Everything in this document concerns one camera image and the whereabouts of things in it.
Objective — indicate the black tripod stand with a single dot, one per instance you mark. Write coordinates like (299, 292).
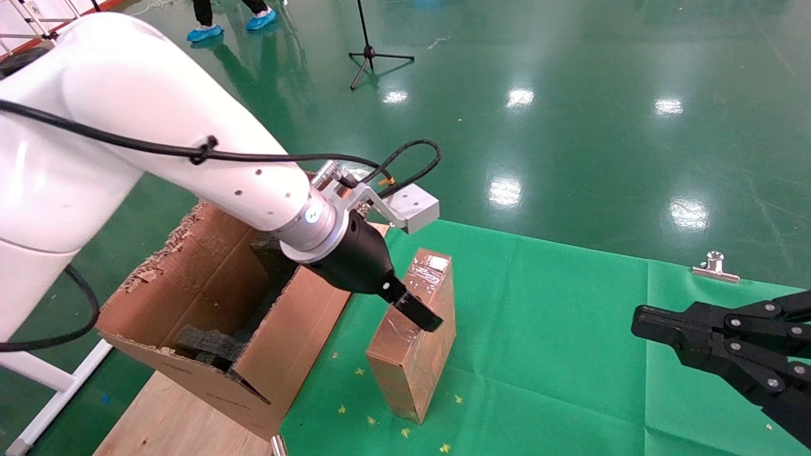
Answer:
(369, 54)

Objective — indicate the blue shoe cover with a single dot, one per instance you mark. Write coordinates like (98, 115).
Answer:
(204, 33)
(261, 20)

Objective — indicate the large open cardboard carton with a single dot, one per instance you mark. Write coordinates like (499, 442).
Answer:
(304, 342)

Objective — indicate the person in black trousers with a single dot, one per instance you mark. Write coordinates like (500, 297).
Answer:
(203, 9)

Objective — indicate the silver metal clip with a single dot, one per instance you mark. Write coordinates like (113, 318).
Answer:
(277, 445)
(716, 269)

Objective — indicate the black round wheeled stool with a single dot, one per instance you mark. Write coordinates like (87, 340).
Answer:
(16, 63)

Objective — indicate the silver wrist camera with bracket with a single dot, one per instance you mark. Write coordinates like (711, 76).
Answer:
(412, 206)

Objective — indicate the green table cloth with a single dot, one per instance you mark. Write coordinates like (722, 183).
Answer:
(697, 411)
(538, 354)

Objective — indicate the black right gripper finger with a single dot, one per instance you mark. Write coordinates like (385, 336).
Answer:
(747, 373)
(665, 318)

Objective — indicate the light wooden board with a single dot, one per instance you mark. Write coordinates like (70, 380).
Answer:
(171, 424)

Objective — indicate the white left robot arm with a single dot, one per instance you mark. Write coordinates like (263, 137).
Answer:
(127, 95)

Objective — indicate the small taped cardboard box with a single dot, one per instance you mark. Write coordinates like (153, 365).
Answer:
(418, 367)

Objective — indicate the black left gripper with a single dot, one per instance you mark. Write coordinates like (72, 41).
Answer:
(355, 259)

